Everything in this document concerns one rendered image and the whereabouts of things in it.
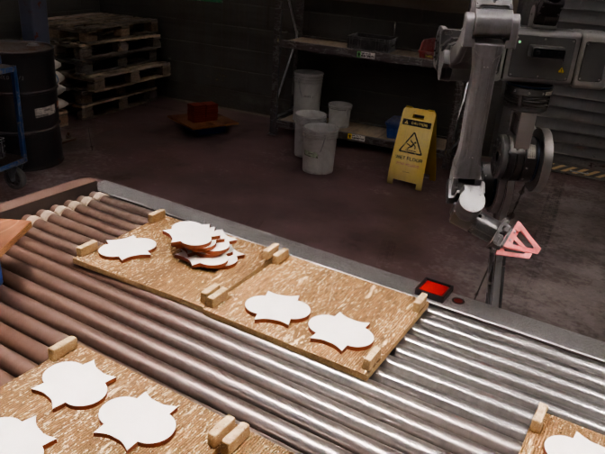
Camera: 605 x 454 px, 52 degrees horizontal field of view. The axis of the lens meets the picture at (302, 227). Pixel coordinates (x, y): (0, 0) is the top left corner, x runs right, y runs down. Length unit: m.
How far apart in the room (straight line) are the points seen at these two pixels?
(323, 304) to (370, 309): 0.11
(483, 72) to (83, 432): 1.04
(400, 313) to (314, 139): 3.67
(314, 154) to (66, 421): 4.15
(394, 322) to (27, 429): 0.77
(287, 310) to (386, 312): 0.23
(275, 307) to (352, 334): 0.19
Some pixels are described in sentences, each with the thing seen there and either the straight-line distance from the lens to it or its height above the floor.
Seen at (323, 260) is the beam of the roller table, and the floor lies 0.91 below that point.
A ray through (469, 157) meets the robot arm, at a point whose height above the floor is 1.28.
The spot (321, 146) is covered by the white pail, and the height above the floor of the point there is 0.25.
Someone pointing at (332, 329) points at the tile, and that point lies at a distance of 1.37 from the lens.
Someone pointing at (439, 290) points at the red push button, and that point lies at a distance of 1.62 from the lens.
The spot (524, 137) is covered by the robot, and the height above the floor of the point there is 1.21.
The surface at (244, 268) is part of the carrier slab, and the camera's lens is 1.61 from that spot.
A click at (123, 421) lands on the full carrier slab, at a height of 0.95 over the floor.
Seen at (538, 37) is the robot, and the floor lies 1.51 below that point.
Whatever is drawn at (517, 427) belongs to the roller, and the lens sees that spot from 1.26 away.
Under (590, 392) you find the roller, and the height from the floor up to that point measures 0.92.
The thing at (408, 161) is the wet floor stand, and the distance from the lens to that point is 5.03.
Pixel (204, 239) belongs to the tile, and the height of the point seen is 1.00.
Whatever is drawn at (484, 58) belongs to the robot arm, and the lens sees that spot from 1.41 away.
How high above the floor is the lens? 1.69
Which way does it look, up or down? 24 degrees down
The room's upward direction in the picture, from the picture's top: 4 degrees clockwise
